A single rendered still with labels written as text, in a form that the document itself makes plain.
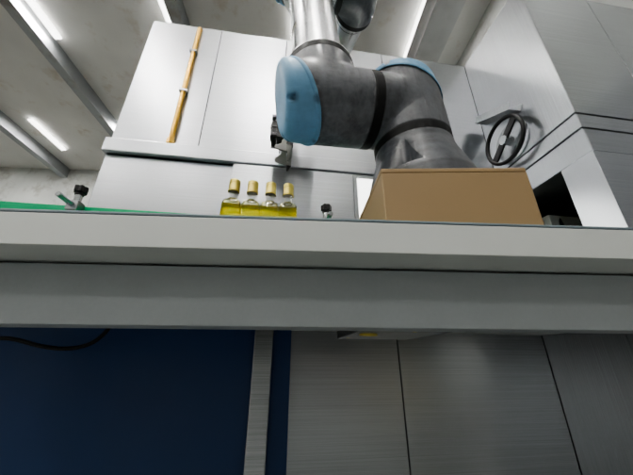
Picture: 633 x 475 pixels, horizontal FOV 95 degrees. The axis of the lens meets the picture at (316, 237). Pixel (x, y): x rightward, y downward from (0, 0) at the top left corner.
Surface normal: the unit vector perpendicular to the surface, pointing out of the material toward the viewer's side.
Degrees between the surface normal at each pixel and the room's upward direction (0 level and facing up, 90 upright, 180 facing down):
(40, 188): 90
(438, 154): 74
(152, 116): 90
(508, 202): 90
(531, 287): 90
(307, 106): 138
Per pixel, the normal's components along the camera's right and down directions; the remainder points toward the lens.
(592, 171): -0.99, -0.06
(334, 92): 0.19, 0.13
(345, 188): 0.15, -0.39
